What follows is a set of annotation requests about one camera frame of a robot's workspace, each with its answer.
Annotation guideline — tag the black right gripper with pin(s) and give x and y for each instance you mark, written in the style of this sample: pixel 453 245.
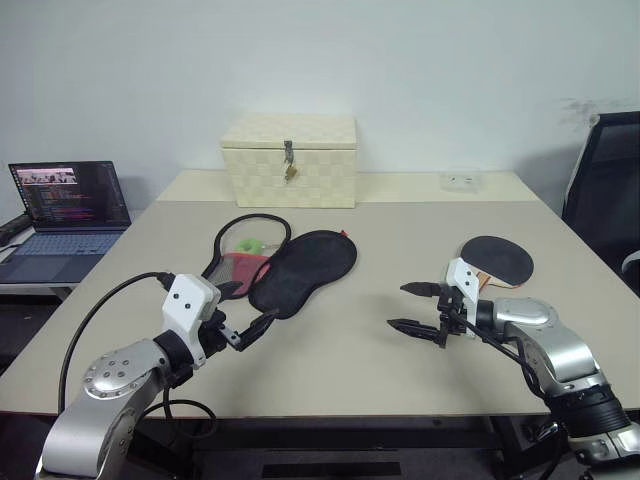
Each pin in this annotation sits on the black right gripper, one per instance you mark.
pixel 450 315

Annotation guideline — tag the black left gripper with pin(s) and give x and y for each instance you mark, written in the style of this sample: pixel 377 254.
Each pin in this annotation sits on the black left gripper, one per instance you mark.
pixel 220 335

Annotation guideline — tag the black racket cover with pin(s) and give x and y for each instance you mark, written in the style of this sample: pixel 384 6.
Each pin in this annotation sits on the black racket cover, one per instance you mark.
pixel 300 270

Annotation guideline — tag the black table tennis paddle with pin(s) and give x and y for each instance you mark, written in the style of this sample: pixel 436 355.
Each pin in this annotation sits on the black table tennis paddle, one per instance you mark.
pixel 500 257

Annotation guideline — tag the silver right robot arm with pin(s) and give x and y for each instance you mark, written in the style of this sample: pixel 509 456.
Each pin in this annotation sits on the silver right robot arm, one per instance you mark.
pixel 560 350

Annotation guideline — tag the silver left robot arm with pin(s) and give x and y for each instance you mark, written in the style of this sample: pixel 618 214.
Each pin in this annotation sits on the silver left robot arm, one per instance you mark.
pixel 100 380

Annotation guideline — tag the white power socket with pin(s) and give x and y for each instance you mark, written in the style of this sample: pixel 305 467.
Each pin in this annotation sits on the white power socket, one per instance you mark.
pixel 460 182

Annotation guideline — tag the brass padlock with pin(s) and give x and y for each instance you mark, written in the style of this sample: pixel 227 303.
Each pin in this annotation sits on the brass padlock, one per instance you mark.
pixel 291 173

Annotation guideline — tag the cream woven lidded box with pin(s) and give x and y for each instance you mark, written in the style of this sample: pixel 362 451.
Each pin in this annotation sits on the cream woven lidded box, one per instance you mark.
pixel 310 170

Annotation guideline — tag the metal box latch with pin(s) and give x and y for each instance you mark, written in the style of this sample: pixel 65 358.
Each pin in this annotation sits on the metal box latch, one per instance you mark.
pixel 288 150

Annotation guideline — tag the open laptop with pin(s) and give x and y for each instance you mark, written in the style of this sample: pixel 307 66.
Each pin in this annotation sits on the open laptop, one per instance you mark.
pixel 70 195

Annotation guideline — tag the black office chair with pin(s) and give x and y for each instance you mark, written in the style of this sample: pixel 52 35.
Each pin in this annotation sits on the black office chair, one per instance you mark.
pixel 610 175

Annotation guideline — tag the black electronic device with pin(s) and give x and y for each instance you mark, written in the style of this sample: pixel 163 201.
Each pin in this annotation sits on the black electronic device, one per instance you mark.
pixel 12 230

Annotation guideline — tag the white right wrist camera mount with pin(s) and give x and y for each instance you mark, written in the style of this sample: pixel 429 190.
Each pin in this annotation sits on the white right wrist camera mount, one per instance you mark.
pixel 462 275

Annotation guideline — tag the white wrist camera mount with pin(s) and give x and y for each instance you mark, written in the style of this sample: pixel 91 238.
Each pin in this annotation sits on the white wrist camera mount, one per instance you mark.
pixel 187 300
pixel 462 275

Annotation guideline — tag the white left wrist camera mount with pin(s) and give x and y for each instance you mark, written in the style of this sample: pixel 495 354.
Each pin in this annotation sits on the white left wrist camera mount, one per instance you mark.
pixel 187 300

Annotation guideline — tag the black table frame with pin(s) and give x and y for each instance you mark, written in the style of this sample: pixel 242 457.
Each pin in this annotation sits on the black table frame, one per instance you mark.
pixel 350 435

